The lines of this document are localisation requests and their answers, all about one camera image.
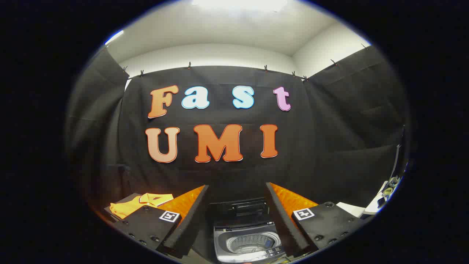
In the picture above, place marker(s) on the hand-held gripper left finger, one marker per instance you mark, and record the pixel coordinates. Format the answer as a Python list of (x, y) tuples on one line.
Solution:
[(190, 223)]

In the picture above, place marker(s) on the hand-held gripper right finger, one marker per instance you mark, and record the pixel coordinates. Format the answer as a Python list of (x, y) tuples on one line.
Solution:
[(284, 223)]

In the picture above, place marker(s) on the grey washing machine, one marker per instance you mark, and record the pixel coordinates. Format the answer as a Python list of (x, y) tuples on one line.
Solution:
[(223, 247)]

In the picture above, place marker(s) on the dark washing machine lid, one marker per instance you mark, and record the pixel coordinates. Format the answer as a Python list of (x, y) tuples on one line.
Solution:
[(242, 211)]

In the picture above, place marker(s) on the orange polo shirt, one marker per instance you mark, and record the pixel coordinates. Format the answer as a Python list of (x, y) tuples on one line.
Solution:
[(126, 209)]

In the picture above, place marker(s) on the white sheet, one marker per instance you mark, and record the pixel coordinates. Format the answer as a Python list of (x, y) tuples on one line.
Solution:
[(350, 209)]

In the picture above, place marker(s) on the grey box stand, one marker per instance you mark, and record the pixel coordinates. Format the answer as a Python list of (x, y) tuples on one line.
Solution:
[(124, 200)]

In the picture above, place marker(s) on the white cluttered stand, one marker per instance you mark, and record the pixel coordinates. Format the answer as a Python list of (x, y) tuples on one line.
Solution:
[(379, 200)]

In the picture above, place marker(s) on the ceiling light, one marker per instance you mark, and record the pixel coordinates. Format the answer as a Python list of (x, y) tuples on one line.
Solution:
[(240, 4)]

